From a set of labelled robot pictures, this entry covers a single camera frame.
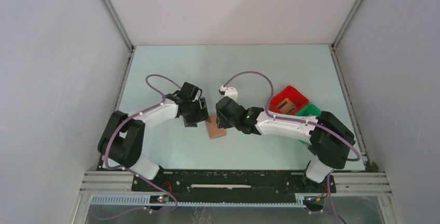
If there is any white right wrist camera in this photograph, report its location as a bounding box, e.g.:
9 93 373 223
219 85 238 102

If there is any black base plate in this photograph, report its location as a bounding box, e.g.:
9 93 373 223
153 170 336 204

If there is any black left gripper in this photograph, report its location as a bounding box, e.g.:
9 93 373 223
183 97 211 128

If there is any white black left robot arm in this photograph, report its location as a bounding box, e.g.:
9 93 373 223
97 82 209 191

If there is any red plastic bin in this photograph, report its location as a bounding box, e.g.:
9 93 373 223
269 86 310 115

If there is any green plastic bin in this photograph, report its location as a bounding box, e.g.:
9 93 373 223
295 103 322 146

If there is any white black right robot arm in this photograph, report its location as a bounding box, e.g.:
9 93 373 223
215 96 361 192

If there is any tan leather card holder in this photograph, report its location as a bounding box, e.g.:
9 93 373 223
205 115 227 139

